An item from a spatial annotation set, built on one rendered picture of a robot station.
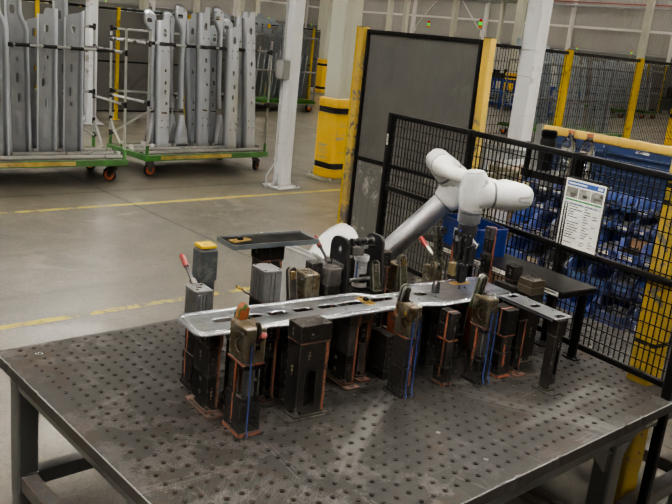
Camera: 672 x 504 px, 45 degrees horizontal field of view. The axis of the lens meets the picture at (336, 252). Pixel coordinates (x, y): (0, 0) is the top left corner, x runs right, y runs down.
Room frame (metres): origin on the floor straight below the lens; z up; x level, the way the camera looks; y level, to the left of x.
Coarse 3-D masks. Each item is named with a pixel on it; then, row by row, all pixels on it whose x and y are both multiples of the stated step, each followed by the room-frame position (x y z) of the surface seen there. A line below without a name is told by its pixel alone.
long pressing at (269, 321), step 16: (416, 288) 3.01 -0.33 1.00; (448, 288) 3.05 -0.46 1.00; (464, 288) 3.08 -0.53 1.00; (496, 288) 3.12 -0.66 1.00; (256, 304) 2.62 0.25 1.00; (272, 304) 2.65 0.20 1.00; (288, 304) 2.67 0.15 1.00; (304, 304) 2.68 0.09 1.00; (320, 304) 2.70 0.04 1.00; (336, 304) 2.72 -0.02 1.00; (384, 304) 2.77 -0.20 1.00; (432, 304) 2.84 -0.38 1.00; (448, 304) 2.87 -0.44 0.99; (192, 320) 2.42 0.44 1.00; (208, 320) 2.43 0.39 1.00; (272, 320) 2.49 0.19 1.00; (288, 320) 2.51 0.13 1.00; (208, 336) 2.32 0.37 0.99
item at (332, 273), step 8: (328, 264) 2.96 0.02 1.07; (328, 272) 2.88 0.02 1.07; (336, 272) 2.90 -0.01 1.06; (320, 280) 2.92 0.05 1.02; (328, 280) 2.88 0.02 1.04; (336, 280) 2.90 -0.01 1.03; (320, 288) 2.91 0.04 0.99; (328, 288) 2.88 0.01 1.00; (336, 288) 2.90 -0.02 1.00; (328, 352) 2.91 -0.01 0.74
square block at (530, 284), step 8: (520, 280) 3.12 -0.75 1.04; (528, 280) 3.09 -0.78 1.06; (536, 280) 3.09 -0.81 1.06; (544, 280) 3.11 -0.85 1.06; (520, 288) 3.11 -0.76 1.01; (528, 288) 3.08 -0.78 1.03; (536, 288) 3.08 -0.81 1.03; (544, 288) 3.11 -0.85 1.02; (528, 296) 3.08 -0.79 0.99; (536, 296) 3.09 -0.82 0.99; (528, 320) 3.08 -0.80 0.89; (536, 320) 3.11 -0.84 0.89; (528, 328) 3.08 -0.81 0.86; (536, 328) 3.11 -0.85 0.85; (528, 336) 3.09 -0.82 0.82; (528, 344) 3.09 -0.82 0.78; (528, 352) 3.10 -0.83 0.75; (520, 360) 3.08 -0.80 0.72; (528, 360) 3.10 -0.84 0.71
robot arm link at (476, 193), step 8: (464, 176) 3.06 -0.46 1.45; (472, 176) 3.03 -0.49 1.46; (480, 176) 3.03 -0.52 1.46; (464, 184) 3.04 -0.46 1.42; (472, 184) 3.02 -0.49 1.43; (480, 184) 3.02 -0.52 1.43; (488, 184) 3.04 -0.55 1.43; (464, 192) 3.03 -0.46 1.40; (472, 192) 3.01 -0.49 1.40; (480, 192) 3.01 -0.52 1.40; (488, 192) 3.02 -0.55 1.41; (496, 192) 3.03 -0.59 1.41; (464, 200) 3.03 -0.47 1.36; (472, 200) 3.01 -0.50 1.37; (480, 200) 3.01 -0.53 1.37; (488, 200) 3.02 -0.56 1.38; (464, 208) 3.03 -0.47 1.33; (472, 208) 3.02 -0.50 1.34; (480, 208) 3.03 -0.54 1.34
